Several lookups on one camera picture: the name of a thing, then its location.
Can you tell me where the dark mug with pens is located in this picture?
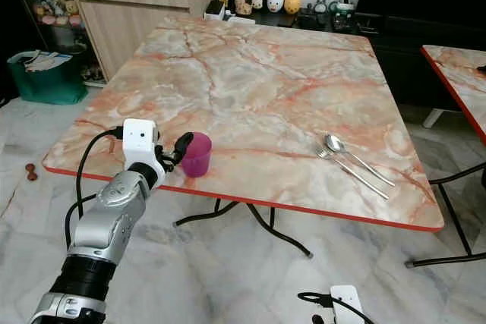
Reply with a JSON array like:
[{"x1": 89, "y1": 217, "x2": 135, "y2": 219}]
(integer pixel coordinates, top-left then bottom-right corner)
[{"x1": 332, "y1": 0, "x2": 357, "y2": 33}]

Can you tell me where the light wooden cabinet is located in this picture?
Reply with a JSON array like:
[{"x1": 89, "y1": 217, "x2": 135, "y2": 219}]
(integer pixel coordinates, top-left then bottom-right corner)
[{"x1": 62, "y1": 0, "x2": 218, "y2": 81}]

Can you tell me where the purple plastic cup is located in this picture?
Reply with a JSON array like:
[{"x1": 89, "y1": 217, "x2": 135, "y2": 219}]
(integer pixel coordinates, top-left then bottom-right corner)
[{"x1": 180, "y1": 131, "x2": 213, "y2": 179}]

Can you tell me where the small white box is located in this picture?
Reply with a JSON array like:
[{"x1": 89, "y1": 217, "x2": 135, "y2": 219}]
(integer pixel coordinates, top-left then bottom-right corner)
[{"x1": 204, "y1": 0, "x2": 228, "y2": 20}]

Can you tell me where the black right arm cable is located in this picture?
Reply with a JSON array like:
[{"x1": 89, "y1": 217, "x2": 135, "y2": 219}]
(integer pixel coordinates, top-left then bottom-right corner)
[{"x1": 297, "y1": 291, "x2": 374, "y2": 324}]

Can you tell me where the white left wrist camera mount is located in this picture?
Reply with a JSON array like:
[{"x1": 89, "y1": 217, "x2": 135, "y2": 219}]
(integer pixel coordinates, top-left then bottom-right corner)
[{"x1": 122, "y1": 118, "x2": 167, "y2": 185}]

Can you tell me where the green bag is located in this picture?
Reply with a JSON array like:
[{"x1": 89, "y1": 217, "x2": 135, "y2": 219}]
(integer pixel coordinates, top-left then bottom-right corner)
[{"x1": 7, "y1": 50, "x2": 89, "y2": 106}]

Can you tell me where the yellow egg figurine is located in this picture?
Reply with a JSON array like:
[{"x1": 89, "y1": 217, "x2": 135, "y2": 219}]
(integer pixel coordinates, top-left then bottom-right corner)
[{"x1": 282, "y1": 0, "x2": 303, "y2": 16}]

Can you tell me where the steel fork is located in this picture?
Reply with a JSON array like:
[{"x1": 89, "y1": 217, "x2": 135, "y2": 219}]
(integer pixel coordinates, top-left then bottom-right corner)
[{"x1": 316, "y1": 143, "x2": 390, "y2": 201}]

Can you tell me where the marble pattern folding table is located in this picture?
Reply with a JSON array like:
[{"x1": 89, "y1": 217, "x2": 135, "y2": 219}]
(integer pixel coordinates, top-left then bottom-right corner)
[
  {"x1": 42, "y1": 14, "x2": 446, "y2": 233},
  {"x1": 421, "y1": 44, "x2": 486, "y2": 147}
]

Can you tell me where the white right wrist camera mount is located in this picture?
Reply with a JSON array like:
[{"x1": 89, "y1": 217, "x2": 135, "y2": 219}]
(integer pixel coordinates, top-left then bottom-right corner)
[{"x1": 330, "y1": 285, "x2": 366, "y2": 324}]

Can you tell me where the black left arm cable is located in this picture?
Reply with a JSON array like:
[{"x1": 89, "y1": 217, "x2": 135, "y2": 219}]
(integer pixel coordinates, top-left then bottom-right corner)
[{"x1": 64, "y1": 127, "x2": 127, "y2": 258}]

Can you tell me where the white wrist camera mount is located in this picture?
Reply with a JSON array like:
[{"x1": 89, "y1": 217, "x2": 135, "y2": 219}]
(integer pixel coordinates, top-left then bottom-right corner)
[
  {"x1": 330, "y1": 285, "x2": 366, "y2": 324},
  {"x1": 122, "y1": 118, "x2": 167, "y2": 185}
]

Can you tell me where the glass shelf with dolls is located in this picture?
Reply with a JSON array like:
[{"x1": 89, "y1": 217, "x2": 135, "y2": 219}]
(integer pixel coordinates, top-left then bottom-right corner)
[{"x1": 3, "y1": 0, "x2": 109, "y2": 87}]

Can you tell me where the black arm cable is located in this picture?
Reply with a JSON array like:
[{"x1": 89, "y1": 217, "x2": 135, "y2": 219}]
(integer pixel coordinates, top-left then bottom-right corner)
[
  {"x1": 297, "y1": 291, "x2": 374, "y2": 324},
  {"x1": 64, "y1": 127, "x2": 127, "y2": 258}
]

